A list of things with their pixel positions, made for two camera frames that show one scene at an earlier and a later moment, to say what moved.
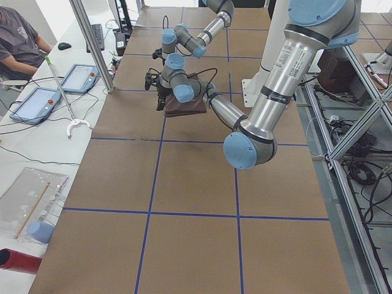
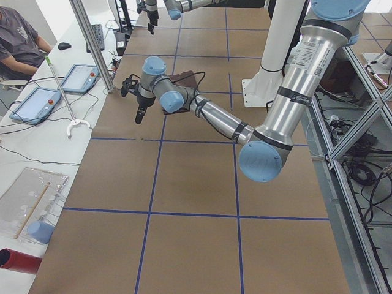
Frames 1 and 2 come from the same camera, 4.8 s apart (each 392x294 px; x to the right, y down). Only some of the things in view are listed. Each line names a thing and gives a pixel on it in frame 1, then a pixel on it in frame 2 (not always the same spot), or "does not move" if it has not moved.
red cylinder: x=20 y=262 does not move
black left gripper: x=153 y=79 → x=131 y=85
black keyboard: x=98 y=30 does not move
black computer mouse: x=64 y=46 does not move
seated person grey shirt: x=22 y=50 does not move
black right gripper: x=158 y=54 → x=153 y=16
